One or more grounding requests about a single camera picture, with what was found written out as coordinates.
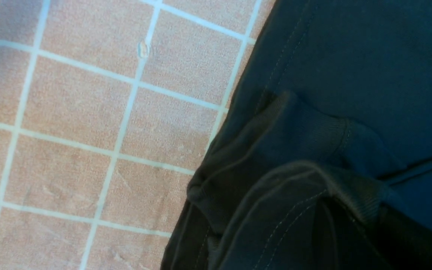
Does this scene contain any dark gray long-sleeve top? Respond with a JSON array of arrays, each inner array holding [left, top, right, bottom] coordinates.
[[160, 0, 432, 270]]

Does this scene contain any pink checkered tablecloth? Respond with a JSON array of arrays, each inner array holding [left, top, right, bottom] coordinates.
[[0, 0, 275, 270]]

